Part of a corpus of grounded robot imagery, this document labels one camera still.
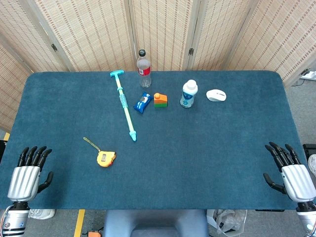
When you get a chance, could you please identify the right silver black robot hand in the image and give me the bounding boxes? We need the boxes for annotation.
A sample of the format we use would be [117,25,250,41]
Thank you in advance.
[263,141,316,202]

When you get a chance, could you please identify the blue cookie snack pack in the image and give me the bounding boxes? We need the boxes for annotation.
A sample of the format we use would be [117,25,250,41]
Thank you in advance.
[133,91,153,114]

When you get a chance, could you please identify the orange green toy block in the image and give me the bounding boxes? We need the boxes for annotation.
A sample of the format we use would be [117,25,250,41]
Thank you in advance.
[153,92,168,109]

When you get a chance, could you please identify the white computer mouse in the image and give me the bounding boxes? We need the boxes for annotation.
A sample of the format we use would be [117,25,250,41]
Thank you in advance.
[206,89,227,102]

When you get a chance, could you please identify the bamboo folding screen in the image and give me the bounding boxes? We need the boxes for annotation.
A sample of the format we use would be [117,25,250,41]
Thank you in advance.
[0,0,316,133]

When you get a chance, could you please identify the teal toy water pump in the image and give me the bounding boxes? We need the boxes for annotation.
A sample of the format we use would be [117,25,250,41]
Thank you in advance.
[110,70,138,142]

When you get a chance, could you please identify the clear plastic bottle red label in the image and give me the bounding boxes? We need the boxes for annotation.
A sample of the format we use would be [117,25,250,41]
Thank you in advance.
[136,49,153,88]

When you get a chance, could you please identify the white sneaker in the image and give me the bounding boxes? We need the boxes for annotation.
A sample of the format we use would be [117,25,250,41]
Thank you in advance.
[28,208,56,220]

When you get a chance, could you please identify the white power strip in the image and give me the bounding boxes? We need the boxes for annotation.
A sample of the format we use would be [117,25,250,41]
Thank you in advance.
[300,70,316,80]

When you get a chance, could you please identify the yellow tape measure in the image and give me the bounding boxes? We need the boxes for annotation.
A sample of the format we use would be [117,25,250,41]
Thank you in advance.
[83,137,117,168]

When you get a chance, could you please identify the black box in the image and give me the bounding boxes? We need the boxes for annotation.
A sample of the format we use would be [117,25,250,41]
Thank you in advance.
[302,143,316,163]

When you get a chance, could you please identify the white shoe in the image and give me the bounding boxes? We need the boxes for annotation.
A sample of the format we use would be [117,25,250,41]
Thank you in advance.
[308,154,316,177]

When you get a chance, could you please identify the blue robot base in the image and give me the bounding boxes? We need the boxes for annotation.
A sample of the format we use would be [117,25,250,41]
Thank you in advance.
[103,209,209,237]

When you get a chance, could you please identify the clear plastic bag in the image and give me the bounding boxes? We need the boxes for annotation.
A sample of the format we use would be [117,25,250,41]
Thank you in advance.
[206,209,248,237]

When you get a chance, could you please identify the blue table cloth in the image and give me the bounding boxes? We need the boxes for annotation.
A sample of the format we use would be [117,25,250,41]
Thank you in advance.
[0,70,312,211]

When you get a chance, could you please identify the white milk bottle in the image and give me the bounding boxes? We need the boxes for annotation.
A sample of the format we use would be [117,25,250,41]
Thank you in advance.
[179,79,198,109]

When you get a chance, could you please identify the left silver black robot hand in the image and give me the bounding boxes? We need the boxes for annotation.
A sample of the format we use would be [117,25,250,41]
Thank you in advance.
[7,146,54,202]

